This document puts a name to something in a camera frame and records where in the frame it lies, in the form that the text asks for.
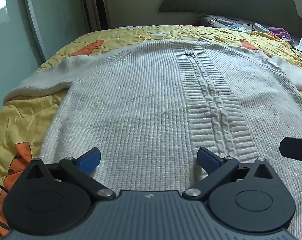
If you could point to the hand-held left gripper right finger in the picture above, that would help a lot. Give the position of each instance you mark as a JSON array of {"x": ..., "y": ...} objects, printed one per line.
[{"x": 208, "y": 160}]

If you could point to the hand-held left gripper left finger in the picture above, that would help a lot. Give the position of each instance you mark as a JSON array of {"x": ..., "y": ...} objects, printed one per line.
[{"x": 90, "y": 160}]

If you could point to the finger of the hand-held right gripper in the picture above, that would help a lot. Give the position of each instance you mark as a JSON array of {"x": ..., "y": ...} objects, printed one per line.
[{"x": 293, "y": 148}]

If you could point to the gold tower air conditioner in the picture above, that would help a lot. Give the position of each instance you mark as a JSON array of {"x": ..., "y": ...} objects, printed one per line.
[{"x": 97, "y": 5}]

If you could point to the glass sliding wardrobe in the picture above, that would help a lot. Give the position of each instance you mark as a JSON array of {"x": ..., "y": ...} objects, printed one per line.
[{"x": 18, "y": 30}]

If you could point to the grey folded cloth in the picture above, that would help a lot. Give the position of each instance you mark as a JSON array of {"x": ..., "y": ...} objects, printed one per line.
[{"x": 287, "y": 38}]

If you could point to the white knitted sweater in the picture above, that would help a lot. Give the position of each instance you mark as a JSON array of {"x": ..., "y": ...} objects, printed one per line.
[{"x": 141, "y": 92}]

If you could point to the purple cloth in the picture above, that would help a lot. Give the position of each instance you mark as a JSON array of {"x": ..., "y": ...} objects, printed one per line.
[{"x": 278, "y": 32}]

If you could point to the yellow printed quilt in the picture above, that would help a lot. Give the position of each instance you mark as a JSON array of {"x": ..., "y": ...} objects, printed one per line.
[{"x": 23, "y": 120}]

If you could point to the white remote control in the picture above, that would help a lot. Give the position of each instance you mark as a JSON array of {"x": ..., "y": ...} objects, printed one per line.
[{"x": 261, "y": 27}]

